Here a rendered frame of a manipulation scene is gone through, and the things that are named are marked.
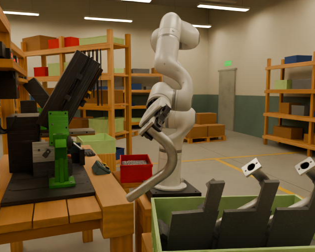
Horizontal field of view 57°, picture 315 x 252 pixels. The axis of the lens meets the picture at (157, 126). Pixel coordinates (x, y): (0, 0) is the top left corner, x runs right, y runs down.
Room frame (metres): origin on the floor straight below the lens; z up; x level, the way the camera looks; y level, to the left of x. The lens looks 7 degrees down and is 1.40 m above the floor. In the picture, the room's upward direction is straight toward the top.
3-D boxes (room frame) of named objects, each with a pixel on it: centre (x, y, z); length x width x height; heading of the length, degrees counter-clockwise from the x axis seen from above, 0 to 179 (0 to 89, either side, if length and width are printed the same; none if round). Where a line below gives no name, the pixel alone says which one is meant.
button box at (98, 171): (1.76, 0.35, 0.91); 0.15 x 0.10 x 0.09; 20
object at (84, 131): (1.94, 0.63, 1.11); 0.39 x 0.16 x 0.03; 110
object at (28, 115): (1.88, 0.86, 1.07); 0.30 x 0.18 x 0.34; 20
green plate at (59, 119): (1.78, 0.61, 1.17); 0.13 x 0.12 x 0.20; 20
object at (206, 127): (8.21, -1.22, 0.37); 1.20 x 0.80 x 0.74; 115
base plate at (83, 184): (1.83, 0.69, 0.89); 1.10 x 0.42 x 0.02; 20
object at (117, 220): (1.93, 0.43, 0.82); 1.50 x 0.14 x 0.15; 20
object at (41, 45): (5.22, 1.55, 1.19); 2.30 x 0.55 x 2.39; 58
